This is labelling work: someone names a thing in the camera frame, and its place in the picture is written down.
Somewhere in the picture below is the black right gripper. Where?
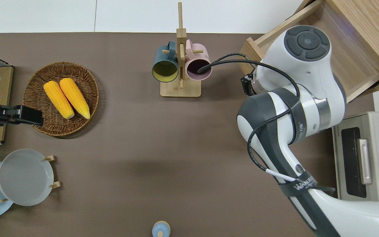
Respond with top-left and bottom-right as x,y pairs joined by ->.
241,74 -> 256,96

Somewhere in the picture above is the light wooden drawer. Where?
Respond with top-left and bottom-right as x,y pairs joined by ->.
239,0 -> 379,103

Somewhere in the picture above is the brown wicker basket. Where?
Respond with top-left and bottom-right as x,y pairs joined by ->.
22,62 -> 100,137

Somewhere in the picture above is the yellow corn cob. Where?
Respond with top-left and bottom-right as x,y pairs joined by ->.
43,81 -> 75,119
60,78 -> 91,119

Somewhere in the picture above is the wooden plate rack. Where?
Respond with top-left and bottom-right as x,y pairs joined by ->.
0,155 -> 61,203

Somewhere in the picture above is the pink mug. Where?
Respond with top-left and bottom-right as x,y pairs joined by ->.
185,39 -> 212,81

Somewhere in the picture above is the grey plate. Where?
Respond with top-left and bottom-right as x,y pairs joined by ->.
0,149 -> 54,206

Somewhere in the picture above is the wooden mug rack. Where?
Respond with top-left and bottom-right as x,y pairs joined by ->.
160,2 -> 202,97

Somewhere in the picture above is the dark blue mug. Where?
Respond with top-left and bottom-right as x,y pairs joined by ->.
152,40 -> 179,83

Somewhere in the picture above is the brown table mat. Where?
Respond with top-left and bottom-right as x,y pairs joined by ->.
0,32 -> 374,237

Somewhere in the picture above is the light wooden cabinet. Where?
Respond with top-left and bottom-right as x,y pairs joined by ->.
295,0 -> 379,92

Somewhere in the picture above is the small blue bell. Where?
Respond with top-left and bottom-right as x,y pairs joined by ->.
152,221 -> 170,237

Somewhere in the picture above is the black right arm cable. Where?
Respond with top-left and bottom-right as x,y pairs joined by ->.
197,53 -> 301,182

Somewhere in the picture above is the black printed velcro strap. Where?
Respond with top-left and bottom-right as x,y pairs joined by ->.
277,177 -> 319,198
285,88 -> 307,145

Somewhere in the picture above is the silver oven door handle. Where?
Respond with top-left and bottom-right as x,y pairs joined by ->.
357,138 -> 373,185

